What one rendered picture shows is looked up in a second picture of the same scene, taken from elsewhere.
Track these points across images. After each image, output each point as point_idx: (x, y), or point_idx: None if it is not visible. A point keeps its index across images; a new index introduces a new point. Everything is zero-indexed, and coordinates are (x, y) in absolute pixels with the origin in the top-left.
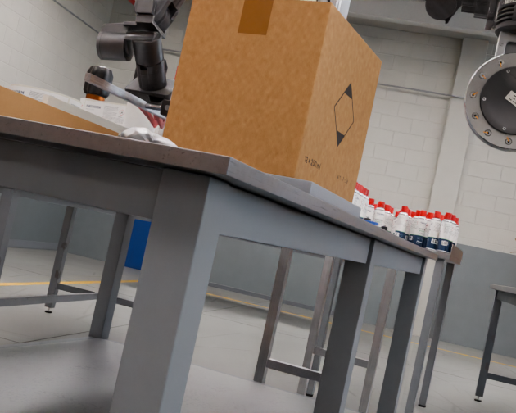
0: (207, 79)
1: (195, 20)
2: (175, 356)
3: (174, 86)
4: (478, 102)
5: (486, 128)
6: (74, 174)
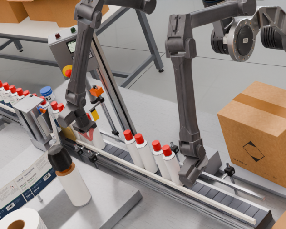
0: None
1: (282, 144)
2: None
3: (285, 168)
4: (237, 51)
5: (242, 57)
6: None
